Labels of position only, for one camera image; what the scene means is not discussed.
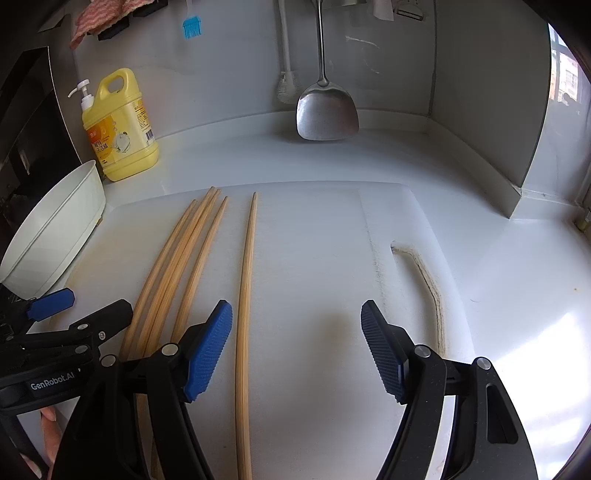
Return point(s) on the black wall hook rack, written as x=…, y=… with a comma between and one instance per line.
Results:
x=113, y=31

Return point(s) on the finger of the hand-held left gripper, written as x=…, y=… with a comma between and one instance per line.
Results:
x=104, y=321
x=51, y=303

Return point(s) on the white round basin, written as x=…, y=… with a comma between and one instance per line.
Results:
x=69, y=217

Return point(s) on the long bamboo chopstick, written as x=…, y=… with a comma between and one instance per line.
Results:
x=244, y=323

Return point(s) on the yellow dish soap bottle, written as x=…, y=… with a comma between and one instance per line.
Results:
x=124, y=138

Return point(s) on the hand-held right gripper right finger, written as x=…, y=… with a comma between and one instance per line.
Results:
x=383, y=355

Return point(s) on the blue silicone brush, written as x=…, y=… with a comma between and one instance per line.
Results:
x=191, y=27

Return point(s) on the pink striped dishcloth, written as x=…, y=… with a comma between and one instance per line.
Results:
x=92, y=16

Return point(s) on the person's left hand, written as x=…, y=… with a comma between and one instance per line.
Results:
x=51, y=429

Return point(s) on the white hanging cloth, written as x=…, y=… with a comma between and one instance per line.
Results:
x=383, y=9

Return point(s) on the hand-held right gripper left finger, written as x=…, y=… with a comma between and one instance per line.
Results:
x=207, y=355

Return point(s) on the white bottle brush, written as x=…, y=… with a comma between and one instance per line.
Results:
x=284, y=41

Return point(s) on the steel peeler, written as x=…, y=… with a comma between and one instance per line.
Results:
x=408, y=10

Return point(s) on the white plastic cutting board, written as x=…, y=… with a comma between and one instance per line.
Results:
x=314, y=258

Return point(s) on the window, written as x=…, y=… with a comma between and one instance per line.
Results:
x=565, y=78

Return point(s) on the stainless steel spatula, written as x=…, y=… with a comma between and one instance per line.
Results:
x=328, y=115

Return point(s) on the bundle of bamboo chopsticks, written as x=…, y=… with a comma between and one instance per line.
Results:
x=178, y=265

